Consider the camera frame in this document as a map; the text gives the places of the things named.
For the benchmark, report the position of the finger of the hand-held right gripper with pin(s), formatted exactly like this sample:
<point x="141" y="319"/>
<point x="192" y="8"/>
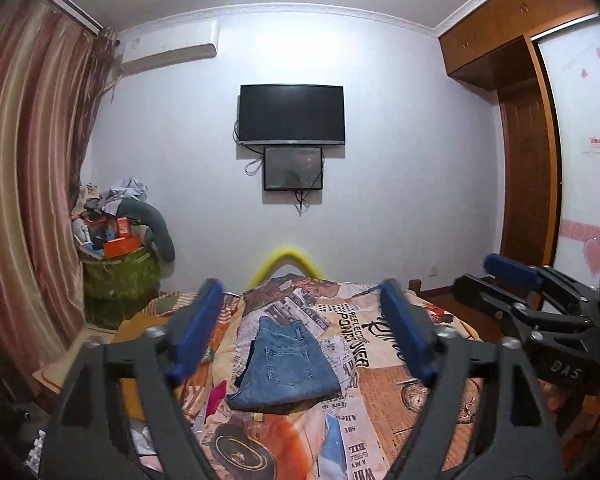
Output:
<point x="485" y="297"/>
<point x="510" y="269"/>

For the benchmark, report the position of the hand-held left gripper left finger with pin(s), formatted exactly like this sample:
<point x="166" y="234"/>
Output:
<point x="200" y="325"/>

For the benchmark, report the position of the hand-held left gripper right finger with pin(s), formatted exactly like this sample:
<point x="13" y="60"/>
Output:
<point x="405" y="330"/>

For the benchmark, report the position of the blue jeans pants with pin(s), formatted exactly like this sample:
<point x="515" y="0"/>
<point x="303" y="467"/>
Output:
<point x="290" y="360"/>

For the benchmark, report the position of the printed blanket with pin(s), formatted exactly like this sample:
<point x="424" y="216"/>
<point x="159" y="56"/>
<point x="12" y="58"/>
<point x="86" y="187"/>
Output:
<point x="360" y="360"/>

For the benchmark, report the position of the flat cardboard box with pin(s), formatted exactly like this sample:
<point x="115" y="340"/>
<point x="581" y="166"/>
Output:
<point x="135" y="327"/>

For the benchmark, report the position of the orange box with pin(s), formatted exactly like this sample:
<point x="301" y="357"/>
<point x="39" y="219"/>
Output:
<point x="122" y="248"/>

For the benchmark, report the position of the white sliding door with hearts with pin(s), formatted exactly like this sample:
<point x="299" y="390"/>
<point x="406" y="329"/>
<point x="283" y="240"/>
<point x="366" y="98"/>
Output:
<point x="580" y="185"/>

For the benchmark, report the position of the wooden wardrobe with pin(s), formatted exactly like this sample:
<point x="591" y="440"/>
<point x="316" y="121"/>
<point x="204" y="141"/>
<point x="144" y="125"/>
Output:
<point x="525" y="160"/>

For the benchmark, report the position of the yellow foam arch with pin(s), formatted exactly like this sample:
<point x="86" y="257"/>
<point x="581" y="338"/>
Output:
<point x="282" y="251"/>

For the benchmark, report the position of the small red box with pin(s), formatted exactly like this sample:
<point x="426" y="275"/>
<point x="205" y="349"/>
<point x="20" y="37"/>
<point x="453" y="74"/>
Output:
<point x="123" y="227"/>

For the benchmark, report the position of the white cloth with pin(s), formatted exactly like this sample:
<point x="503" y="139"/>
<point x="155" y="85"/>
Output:
<point x="141" y="440"/>

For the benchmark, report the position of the pile of crumpled clothes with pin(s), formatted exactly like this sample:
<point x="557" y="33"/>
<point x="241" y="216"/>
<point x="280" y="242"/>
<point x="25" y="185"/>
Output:
<point x="115" y="195"/>

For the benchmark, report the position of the striped pink curtain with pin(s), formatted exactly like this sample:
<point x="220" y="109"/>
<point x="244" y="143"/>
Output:
<point x="30" y="160"/>

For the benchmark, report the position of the white air conditioner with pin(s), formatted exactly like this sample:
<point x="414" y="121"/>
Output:
<point x="170" y="47"/>

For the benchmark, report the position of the wooden bed frame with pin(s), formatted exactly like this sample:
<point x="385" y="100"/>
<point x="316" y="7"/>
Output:
<point x="416" y="285"/>

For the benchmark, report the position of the white wall socket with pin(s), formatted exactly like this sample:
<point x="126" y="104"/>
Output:
<point x="433" y="268"/>

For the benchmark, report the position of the small black wall screen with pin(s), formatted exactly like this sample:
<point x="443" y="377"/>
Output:
<point x="292" y="167"/>

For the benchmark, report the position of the black wall television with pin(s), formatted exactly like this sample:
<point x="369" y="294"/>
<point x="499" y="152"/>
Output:
<point x="290" y="115"/>

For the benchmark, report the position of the white curtain rail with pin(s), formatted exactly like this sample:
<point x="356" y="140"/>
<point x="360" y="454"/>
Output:
<point x="65" y="5"/>

